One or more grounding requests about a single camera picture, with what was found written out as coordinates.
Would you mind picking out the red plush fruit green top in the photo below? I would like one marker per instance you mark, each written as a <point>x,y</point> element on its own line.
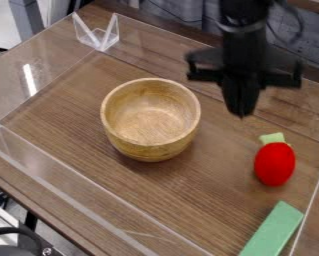
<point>275,160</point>

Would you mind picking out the clear acrylic corner bracket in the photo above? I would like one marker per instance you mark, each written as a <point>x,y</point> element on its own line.
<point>96,38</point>

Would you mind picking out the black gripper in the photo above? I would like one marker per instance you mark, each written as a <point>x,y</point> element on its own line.
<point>245,57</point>

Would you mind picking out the black device bottom left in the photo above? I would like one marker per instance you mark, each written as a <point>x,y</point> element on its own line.
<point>31,246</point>

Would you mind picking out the green rectangular block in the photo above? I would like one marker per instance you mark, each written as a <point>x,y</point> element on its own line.
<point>274,232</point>

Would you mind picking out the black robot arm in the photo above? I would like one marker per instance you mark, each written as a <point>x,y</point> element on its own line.
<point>246,15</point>

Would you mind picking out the grey post top left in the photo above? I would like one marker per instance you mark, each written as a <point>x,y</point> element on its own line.
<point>27,16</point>

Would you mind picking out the wooden bowl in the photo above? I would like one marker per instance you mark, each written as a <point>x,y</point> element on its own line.
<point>150,117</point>

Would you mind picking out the clear acrylic enclosure wall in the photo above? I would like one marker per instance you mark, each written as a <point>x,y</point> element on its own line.
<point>195,205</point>

